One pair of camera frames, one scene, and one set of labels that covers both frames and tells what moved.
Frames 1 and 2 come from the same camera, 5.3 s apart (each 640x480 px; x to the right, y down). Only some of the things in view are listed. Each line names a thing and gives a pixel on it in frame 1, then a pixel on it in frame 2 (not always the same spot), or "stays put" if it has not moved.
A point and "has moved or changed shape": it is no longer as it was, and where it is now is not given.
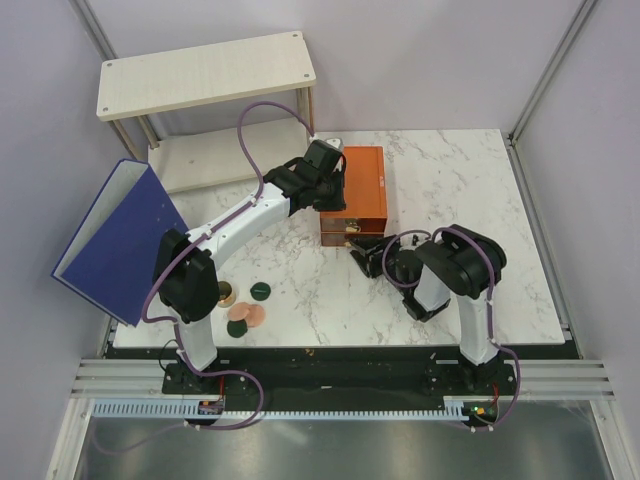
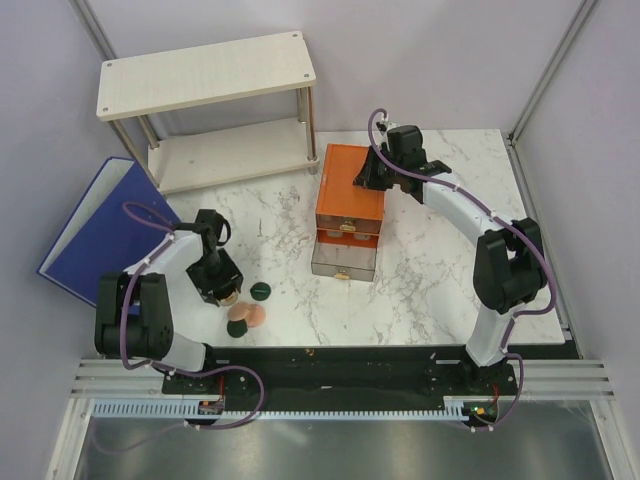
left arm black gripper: [335, 189] to [216, 279]
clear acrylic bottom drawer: [339, 239] to [343, 262]
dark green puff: [260, 291] stays put
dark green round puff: [237, 328] stays put
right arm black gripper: [373, 255] to [377, 173]
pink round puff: [257, 315] stays put
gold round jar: [226, 296] stays put
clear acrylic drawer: [366, 224] has moved or changed shape
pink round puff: [239, 311] stays put
